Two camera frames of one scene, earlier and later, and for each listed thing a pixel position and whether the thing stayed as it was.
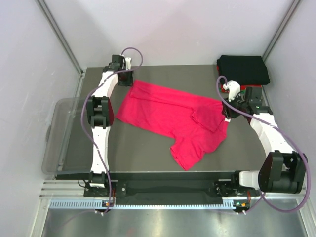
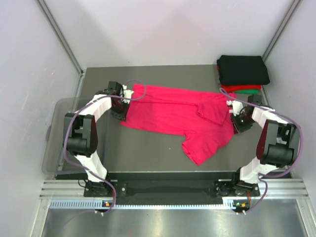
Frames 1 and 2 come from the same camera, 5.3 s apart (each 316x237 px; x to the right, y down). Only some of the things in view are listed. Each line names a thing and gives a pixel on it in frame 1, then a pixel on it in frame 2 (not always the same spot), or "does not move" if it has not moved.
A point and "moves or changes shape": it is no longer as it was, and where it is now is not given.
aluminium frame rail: (60, 188) does not move
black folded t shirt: (247, 70) does not move
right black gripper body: (237, 107) -> (241, 122)
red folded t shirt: (242, 87) does not move
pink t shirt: (195, 123) moves or changes shape
